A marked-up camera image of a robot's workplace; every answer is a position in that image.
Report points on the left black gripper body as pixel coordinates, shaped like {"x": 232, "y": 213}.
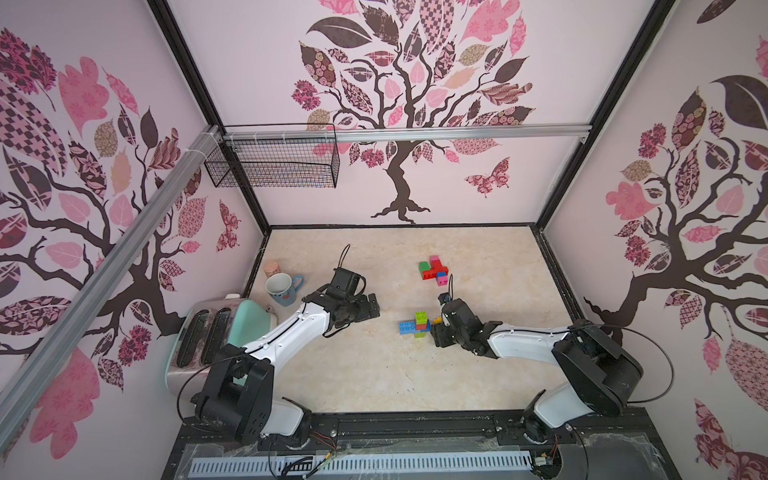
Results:
{"x": 354, "y": 311}

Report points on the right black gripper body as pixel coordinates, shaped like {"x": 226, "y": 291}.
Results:
{"x": 448, "y": 327}

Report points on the light blue long brick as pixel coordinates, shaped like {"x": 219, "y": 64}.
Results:
{"x": 407, "y": 327}

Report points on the red long brick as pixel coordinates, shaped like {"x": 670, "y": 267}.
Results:
{"x": 433, "y": 273}

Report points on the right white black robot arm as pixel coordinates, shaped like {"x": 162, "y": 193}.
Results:
{"x": 600, "y": 376}

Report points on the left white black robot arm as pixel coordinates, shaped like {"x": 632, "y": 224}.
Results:
{"x": 237, "y": 399}

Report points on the blue floral mug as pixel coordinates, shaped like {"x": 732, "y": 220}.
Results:
{"x": 283, "y": 288}

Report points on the small pink cup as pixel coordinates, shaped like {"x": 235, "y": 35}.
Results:
{"x": 271, "y": 268}

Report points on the mint chrome toaster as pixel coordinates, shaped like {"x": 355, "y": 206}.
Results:
{"x": 209, "y": 326}

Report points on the white slotted cable duct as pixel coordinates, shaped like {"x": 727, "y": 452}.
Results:
{"x": 358, "y": 465}

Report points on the aluminium frame rail back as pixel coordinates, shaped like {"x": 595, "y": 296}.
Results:
{"x": 413, "y": 134}

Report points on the aluminium frame rail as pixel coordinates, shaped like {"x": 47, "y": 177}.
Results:
{"x": 413, "y": 134}
{"x": 28, "y": 384}

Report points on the black wire basket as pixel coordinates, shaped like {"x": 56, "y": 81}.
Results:
{"x": 276, "y": 155}

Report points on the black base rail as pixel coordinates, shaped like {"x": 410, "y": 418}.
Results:
{"x": 506, "y": 426}

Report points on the aluminium frame rail left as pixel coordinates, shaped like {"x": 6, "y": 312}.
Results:
{"x": 28, "y": 384}

